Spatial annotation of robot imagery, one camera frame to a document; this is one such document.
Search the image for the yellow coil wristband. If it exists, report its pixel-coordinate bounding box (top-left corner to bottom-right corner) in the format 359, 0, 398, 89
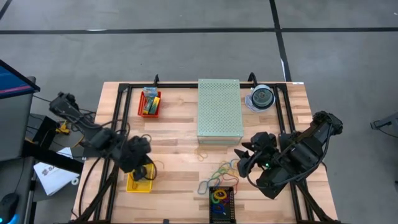
213, 189, 228, 202

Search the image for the grey stand base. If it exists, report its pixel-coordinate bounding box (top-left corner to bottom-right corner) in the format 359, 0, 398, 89
369, 112, 398, 138

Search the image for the red plastic basket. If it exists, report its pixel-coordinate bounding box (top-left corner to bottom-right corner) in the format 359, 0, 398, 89
137, 90, 162, 118

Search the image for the black box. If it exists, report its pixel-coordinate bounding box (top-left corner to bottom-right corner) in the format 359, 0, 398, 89
26, 113, 60, 150

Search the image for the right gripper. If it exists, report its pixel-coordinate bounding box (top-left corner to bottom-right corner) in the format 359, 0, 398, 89
233, 132, 295, 200

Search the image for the small green card box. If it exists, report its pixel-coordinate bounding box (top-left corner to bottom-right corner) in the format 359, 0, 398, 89
142, 86, 159, 99

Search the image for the yellow cable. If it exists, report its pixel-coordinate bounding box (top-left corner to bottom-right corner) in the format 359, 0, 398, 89
55, 119, 85, 147

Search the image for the black computer mouse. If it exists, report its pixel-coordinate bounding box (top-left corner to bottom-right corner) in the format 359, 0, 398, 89
0, 192, 22, 224

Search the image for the yellow plastic basket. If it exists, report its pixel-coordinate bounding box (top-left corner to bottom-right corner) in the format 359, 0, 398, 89
125, 158, 155, 194

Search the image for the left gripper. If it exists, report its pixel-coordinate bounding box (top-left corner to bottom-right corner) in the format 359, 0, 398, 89
119, 135, 154, 182

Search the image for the clear disc spindle case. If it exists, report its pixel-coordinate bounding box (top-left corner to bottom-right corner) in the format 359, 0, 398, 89
244, 83, 276, 113

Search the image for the yellow green crayon box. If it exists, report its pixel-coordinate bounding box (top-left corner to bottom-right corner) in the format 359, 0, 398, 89
142, 96, 155, 116
149, 96, 162, 116

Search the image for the computer monitor blue screen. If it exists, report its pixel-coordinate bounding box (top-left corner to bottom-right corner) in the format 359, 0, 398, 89
0, 59, 42, 100

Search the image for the green rubber band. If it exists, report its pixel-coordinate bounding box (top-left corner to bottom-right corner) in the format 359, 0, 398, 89
211, 160, 229, 180

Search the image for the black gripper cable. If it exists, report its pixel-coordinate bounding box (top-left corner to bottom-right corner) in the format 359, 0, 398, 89
144, 154, 159, 182

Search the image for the thick dark cable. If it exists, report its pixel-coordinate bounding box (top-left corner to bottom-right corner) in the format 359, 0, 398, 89
77, 156, 104, 220

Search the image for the white paper sheet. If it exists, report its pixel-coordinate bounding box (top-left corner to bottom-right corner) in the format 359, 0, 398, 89
33, 147, 81, 197

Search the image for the black metal table frame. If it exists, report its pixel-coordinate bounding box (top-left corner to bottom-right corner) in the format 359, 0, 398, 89
73, 81, 341, 224

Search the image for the black plastic basket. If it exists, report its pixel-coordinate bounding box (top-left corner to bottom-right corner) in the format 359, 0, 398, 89
208, 185, 237, 224

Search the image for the mint green perforated metal shelf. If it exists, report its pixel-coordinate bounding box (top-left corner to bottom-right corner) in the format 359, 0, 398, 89
196, 78, 244, 146

